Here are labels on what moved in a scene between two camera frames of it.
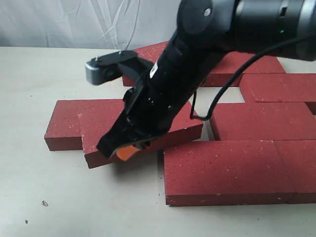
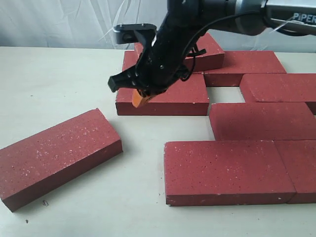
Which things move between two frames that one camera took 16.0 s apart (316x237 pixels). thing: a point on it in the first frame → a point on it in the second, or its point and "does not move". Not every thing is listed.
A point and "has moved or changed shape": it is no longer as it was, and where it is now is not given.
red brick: [266, 87] does not move
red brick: [230, 63] does not move
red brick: [188, 126] has moved or changed shape
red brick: [72, 118] → [33, 166]
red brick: [299, 158] does not move
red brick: [263, 121] does not move
